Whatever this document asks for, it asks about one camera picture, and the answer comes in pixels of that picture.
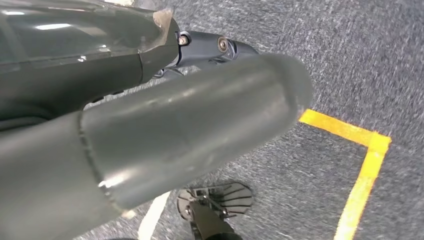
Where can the white floor strip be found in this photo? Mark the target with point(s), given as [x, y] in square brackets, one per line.
[152, 218]

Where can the yellow floor tape square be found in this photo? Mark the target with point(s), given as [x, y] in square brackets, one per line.
[364, 179]

